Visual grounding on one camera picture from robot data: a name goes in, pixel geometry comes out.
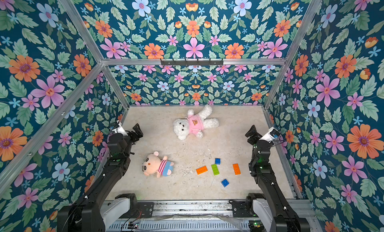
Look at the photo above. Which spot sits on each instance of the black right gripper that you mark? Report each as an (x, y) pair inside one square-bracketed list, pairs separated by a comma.
[(256, 137)]

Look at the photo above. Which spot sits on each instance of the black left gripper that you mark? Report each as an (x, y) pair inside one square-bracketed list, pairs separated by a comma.
[(137, 131)]

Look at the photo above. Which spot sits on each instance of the green lego brick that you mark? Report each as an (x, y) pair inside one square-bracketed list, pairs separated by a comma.
[(215, 169)]

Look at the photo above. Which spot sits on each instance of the orange lego brick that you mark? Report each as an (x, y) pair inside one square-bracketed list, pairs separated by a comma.
[(237, 170), (201, 170)]

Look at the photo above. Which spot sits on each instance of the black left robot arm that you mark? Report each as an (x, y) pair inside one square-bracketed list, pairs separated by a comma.
[(88, 213)]

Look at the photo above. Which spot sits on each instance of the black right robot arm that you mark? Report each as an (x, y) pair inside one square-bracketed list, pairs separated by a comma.
[(271, 206)]

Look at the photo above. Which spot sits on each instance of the pig plush doll striped shirt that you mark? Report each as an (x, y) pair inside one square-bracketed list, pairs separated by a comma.
[(154, 165)]

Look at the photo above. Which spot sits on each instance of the white teddy bear pink shirt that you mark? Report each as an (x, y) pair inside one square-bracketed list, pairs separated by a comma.
[(195, 124)]

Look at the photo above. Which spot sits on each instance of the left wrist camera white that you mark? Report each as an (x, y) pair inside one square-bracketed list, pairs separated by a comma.
[(117, 128)]

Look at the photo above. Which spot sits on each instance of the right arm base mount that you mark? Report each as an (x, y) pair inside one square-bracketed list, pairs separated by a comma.
[(254, 206)]

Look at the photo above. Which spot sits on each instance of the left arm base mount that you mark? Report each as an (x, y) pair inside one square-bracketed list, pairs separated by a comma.
[(125, 206)]

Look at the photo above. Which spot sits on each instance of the black bracket on rail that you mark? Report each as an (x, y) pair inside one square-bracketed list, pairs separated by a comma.
[(192, 62)]

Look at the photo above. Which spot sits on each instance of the aluminium front rail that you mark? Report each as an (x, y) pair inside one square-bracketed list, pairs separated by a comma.
[(192, 216)]

